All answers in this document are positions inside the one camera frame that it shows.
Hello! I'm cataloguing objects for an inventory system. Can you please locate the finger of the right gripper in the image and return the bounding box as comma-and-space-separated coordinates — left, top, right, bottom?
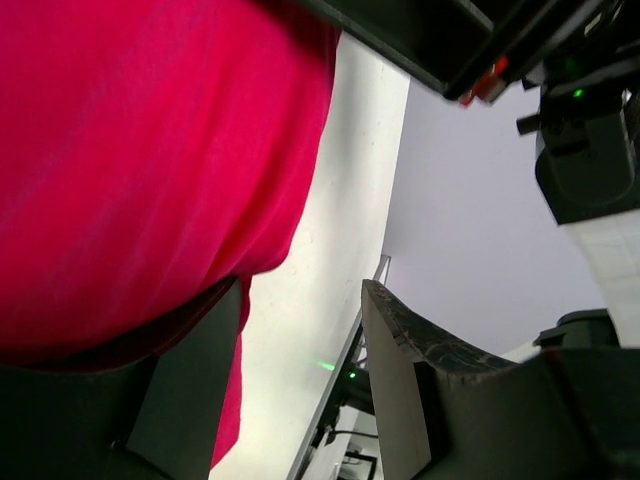
298, 0, 510, 100

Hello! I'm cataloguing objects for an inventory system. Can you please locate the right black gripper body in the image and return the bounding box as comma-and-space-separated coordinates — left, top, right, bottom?
459, 1, 639, 106

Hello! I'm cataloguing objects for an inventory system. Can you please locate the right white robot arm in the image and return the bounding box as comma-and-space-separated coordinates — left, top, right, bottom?
306, 1, 639, 351

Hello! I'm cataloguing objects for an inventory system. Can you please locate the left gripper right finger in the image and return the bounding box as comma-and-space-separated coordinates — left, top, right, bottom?
362, 280, 639, 479

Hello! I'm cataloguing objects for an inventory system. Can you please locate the aluminium front table rail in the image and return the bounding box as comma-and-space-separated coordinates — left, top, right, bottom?
287, 312, 378, 479

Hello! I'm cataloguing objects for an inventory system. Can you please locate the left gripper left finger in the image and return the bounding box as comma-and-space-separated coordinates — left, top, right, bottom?
1, 279, 243, 479

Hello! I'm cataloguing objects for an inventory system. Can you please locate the red t-shirt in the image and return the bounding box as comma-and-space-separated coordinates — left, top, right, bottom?
1, 1, 340, 470

